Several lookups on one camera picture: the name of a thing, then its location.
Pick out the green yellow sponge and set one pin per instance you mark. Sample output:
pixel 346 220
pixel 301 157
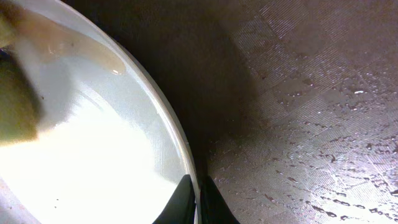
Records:
pixel 20 108

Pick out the brown serving tray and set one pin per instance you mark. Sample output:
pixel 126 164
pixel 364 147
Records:
pixel 289 105

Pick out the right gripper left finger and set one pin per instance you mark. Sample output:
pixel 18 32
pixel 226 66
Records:
pixel 180 209

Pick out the white plate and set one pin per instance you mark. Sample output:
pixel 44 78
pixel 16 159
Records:
pixel 109 148

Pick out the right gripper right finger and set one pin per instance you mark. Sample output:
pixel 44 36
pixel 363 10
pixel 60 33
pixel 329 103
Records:
pixel 214 209

